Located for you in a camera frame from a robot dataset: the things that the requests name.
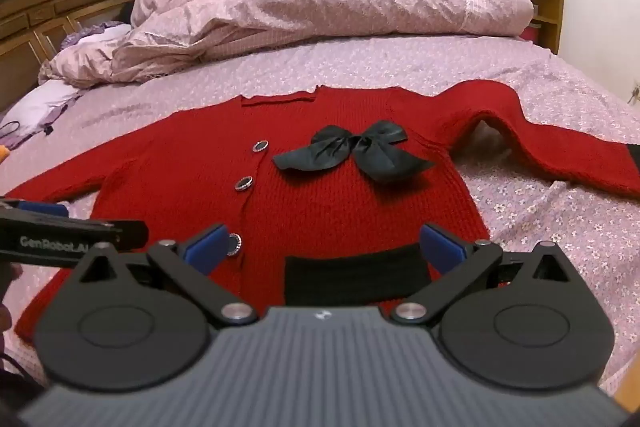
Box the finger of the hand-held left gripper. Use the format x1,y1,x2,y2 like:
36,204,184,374
92,221,149,253
0,201,69,222

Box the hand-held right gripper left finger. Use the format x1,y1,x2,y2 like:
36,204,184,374
75,223,257,327

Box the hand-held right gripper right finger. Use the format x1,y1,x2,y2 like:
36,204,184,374
390,223,571,327

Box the red knit cardigan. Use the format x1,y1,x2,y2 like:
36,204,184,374
0,79,640,348

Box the person's left hand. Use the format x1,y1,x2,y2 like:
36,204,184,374
0,263,24,358

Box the pale lilac pillow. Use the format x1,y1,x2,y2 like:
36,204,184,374
0,79,86,150

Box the pink floral bed sheet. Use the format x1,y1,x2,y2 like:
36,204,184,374
0,32,640,408

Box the purple ruffled pillow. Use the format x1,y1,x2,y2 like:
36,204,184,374
61,21,133,51

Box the wooden headboard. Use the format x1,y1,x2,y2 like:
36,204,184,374
0,0,148,112

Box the pink floral quilt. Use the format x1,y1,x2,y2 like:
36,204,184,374
39,0,535,88

